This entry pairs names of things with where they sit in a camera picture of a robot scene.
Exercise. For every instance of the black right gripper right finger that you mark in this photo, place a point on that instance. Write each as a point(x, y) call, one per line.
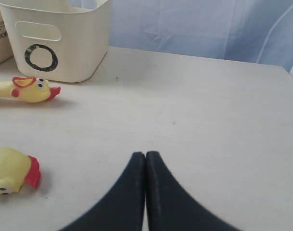
point(170, 207)

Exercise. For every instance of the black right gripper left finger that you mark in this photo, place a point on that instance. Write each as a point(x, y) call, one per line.
point(122, 208)

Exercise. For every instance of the rubber chicken with head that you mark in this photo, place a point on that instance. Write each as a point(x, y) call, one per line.
point(28, 89)
point(17, 169)

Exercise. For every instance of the rubber chicken back with head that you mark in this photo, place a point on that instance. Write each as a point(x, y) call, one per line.
point(28, 89)

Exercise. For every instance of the cream bin marked O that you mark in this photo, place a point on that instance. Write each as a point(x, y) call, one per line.
point(56, 41)

